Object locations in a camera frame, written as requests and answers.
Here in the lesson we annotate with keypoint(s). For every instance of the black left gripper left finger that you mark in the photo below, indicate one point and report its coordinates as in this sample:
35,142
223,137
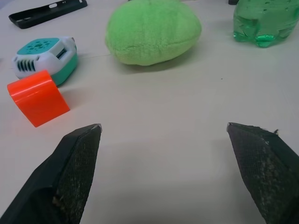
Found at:
67,177

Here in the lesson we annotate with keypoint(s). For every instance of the orange plastic block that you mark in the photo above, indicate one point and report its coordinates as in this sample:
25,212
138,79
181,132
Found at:
37,98

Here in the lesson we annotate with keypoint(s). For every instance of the green plush toy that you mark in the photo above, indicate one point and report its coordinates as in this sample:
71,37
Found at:
151,32

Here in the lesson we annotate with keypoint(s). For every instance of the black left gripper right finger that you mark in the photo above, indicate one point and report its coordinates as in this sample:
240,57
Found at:
264,172

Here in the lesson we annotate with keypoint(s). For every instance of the small black object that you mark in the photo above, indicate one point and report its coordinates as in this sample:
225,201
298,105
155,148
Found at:
232,2

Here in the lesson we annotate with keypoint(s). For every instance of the teal and white device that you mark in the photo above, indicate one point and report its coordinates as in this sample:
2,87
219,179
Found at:
44,57

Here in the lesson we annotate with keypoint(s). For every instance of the black phone case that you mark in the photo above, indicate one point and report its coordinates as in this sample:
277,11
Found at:
46,11

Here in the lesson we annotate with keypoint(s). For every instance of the green plastic bottle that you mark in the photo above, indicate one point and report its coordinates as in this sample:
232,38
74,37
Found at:
264,21

